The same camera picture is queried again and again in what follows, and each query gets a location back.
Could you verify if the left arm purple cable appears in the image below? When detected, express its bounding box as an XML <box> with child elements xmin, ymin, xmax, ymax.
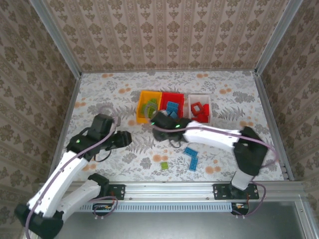
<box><xmin>24</xmin><ymin>106</ymin><xmax>119</xmax><ymax>237</ymax></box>

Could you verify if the white plastic bin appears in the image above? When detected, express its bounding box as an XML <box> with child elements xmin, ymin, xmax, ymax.
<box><xmin>187</xmin><ymin>93</ymin><xmax>213</xmax><ymax>126</ymax></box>

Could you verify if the grey slotted cable duct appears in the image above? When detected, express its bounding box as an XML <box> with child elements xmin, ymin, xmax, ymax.
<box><xmin>79</xmin><ymin>201</ymin><xmax>233</xmax><ymax>213</ymax></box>

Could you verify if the black cable connector box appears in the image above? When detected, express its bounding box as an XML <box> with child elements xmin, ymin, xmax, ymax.
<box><xmin>92</xmin><ymin>202</ymin><xmax>113</xmax><ymax>216</ymax></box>
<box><xmin>230</xmin><ymin>202</ymin><xmax>250</xmax><ymax>215</ymax></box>

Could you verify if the aluminium table edge rail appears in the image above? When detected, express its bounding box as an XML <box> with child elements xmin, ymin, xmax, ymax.
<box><xmin>49</xmin><ymin>73</ymin><xmax>83</xmax><ymax>175</ymax></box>
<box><xmin>253</xmin><ymin>72</ymin><xmax>295</xmax><ymax>181</ymax></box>

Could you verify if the aluminium frame post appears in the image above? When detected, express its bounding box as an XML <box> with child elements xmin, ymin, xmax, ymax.
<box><xmin>29</xmin><ymin>0</ymin><xmax>82</xmax><ymax>77</ymax></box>
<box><xmin>255</xmin><ymin>0</ymin><xmax>304</xmax><ymax>75</ymax></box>

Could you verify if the red plastic bin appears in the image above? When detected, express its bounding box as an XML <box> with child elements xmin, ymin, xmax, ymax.
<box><xmin>159</xmin><ymin>92</ymin><xmax>185</xmax><ymax>120</ymax></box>

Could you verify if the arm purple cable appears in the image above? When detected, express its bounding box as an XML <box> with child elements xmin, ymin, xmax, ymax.
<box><xmin>144</xmin><ymin>105</ymin><xmax>277</xmax><ymax>219</ymax></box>
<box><xmin>24</xmin><ymin>106</ymin><xmax>119</xmax><ymax>237</ymax></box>

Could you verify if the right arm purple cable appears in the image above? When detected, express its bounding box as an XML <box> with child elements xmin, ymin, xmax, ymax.
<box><xmin>144</xmin><ymin>105</ymin><xmax>277</xmax><ymax>219</ymax></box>

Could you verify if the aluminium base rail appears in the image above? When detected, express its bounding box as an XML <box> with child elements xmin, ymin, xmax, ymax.
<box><xmin>37</xmin><ymin>181</ymin><xmax>309</xmax><ymax>200</ymax></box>

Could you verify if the yellow plastic bin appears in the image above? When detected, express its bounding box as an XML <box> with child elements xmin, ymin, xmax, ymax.
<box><xmin>136</xmin><ymin>90</ymin><xmax>163</xmax><ymax>124</ymax></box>

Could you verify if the grey metal sheet panel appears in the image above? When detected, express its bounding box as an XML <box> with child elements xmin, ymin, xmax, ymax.
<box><xmin>57</xmin><ymin>211</ymin><xmax>307</xmax><ymax>239</ymax></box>

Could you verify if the red square lego frame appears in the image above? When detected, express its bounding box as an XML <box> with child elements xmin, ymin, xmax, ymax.
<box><xmin>190</xmin><ymin>101</ymin><xmax>205</xmax><ymax>115</ymax></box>

